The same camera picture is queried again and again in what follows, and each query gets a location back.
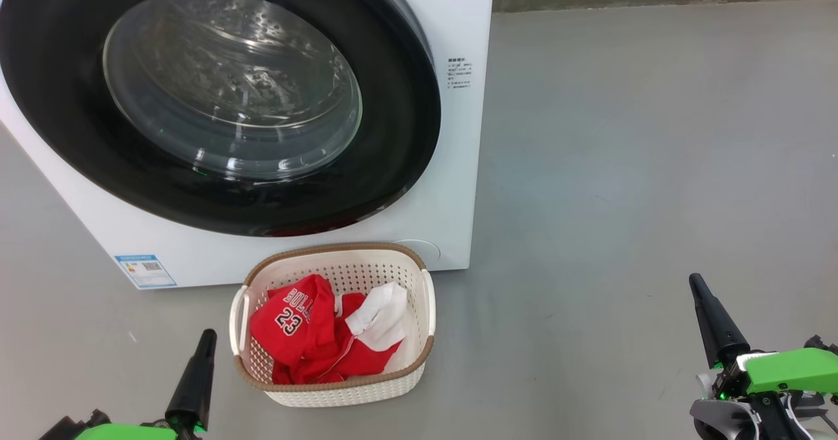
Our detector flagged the small printed text label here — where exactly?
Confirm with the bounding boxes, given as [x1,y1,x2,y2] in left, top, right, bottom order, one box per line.
[447,57,473,90]

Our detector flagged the red Bulls 23 jersey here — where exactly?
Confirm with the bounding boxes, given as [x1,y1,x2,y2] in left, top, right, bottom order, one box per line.
[249,274,403,385]

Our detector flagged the black round glass washer door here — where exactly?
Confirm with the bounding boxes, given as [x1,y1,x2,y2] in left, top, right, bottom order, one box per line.
[0,0,441,236]

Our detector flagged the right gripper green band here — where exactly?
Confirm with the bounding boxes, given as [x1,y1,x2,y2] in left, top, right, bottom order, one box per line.
[689,273,838,440]

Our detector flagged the cream laundry basket brown rim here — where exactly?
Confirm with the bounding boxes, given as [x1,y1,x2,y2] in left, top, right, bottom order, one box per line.
[229,242,436,408]

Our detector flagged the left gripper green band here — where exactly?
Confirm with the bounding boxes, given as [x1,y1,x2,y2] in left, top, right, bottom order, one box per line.
[73,329,218,440]

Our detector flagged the round white filter cover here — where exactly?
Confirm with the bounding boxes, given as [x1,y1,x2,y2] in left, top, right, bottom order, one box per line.
[393,239,441,264]

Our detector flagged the white front-load washing machine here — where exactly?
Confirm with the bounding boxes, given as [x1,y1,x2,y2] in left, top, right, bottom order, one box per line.
[0,0,496,290]

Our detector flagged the blue bordered energy label sticker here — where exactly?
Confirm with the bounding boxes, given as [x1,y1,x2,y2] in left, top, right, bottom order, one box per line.
[115,255,177,289]

